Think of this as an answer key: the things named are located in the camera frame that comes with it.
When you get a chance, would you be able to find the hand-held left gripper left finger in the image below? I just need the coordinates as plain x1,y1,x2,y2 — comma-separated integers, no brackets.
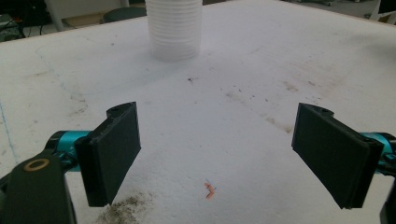
46,101,142,208

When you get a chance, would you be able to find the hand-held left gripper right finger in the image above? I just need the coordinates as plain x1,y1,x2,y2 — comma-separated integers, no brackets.
291,103,396,210

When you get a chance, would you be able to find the stack of white paper cups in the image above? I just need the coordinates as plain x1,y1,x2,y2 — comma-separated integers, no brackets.
145,0,204,62

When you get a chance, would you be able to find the small orange paper scrap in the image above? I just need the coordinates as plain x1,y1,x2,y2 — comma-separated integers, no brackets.
204,179,218,201

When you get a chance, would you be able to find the round dark stool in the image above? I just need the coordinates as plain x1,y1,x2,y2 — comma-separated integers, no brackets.
100,7,148,24

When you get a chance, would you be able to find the white metal stand leg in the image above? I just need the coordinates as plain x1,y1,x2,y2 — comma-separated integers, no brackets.
44,0,66,33

